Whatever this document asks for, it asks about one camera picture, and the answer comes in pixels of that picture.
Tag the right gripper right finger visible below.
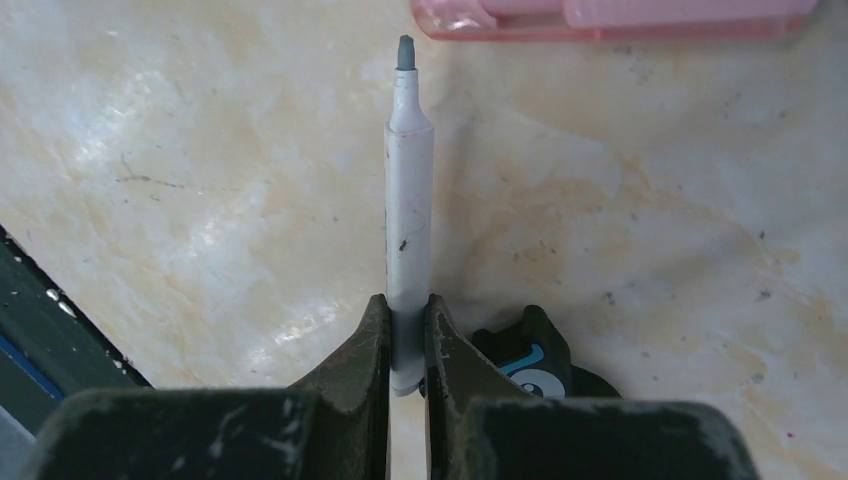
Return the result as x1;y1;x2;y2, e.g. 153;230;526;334
424;295;759;479

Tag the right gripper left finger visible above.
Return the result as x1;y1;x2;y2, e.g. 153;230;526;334
20;295;391;479

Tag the grey white marker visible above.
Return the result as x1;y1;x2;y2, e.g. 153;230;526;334
384;34;436;399

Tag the owl eraser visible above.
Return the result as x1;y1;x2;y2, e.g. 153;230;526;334
471;305;621;398

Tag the pink highlighter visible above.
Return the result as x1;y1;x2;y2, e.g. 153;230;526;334
409;0;819;42

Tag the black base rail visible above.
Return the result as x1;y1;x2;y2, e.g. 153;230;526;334
1;230;150;435

